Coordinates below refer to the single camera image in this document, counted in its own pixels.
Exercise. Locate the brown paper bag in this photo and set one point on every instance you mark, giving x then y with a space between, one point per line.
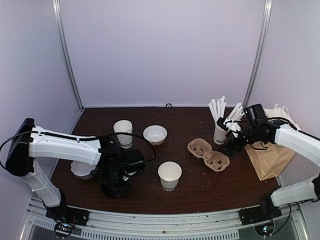
268 160

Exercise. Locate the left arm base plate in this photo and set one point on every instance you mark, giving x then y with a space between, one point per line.
70 215

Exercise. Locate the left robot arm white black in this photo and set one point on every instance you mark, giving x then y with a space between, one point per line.
90 155

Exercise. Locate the aluminium front rail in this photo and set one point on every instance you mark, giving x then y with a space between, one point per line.
219 225

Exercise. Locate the brown pulp cup carrier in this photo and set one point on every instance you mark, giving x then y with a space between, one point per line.
214 160

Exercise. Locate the bundle of white wrapped straws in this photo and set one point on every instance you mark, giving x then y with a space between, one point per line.
217 107

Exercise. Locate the white paper coffee cup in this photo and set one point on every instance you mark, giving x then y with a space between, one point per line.
169 173

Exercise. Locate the white cup holding straws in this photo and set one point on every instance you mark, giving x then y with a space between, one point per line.
219 136

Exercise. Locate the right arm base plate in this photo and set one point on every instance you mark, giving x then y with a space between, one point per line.
261 213

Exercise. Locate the white scalloped ceramic dish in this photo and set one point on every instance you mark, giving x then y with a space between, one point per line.
82 170

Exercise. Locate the aluminium corner post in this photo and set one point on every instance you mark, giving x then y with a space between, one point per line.
263 35
65 53

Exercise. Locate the left aluminium corner post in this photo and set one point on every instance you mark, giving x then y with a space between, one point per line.
65 53

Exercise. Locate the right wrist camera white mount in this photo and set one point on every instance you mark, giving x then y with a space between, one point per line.
229 125

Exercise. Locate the stack of white paper cups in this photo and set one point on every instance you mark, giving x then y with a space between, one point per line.
124 128

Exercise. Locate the stack of black lids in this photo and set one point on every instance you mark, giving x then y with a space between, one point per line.
114 191

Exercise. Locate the white round ceramic bowl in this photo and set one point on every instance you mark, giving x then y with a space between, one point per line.
155 135

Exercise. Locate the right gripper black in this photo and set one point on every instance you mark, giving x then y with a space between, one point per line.
228 145

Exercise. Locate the right aluminium corner post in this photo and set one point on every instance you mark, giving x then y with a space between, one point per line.
263 35

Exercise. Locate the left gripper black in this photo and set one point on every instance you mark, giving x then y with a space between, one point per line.
103 178

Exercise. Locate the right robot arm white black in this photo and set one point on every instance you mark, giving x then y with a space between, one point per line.
282 132

